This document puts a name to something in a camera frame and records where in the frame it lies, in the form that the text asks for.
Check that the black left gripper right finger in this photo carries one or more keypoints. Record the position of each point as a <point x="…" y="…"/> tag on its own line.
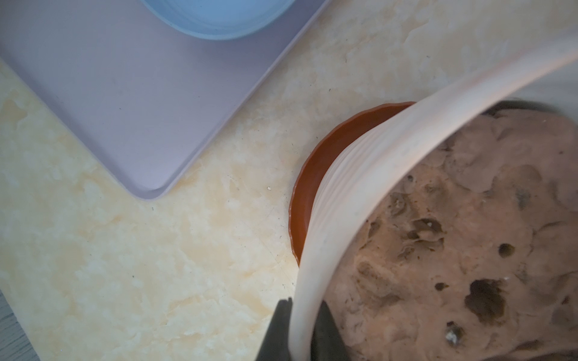
<point x="327" y="343"/>

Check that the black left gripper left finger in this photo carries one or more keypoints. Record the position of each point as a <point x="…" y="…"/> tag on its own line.
<point x="275" y="343"/>

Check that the white ceramic pot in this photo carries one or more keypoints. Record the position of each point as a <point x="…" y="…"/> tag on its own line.
<point x="372" y="165"/>

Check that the brown soil in pot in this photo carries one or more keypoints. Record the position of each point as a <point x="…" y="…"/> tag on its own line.
<point x="473" y="255"/>

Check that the lavender plastic tray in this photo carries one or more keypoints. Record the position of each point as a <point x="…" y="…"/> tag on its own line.
<point x="144" y="98"/>

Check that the blue plate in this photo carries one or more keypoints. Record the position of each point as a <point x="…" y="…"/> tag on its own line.
<point x="218" y="20"/>

